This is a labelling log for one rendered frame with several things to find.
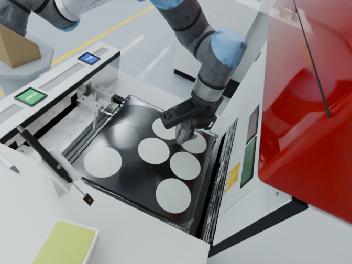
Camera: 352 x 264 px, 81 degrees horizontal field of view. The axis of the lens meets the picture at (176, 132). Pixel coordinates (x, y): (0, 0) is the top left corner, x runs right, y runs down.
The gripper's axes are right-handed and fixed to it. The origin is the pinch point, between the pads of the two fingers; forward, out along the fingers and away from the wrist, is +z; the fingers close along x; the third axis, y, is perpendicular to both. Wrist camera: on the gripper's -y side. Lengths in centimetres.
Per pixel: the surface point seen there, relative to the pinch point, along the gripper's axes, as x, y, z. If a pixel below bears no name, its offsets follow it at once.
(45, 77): 26.9, -35.8, -4.2
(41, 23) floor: 259, -56, 92
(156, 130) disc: 6.4, -4.6, 1.8
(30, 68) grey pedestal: 51, -43, 10
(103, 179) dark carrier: -7.9, -24.0, 1.8
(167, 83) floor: 145, 71, 92
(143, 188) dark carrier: -12.6, -14.5, 1.9
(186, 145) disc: -1.4, 3.6, 1.7
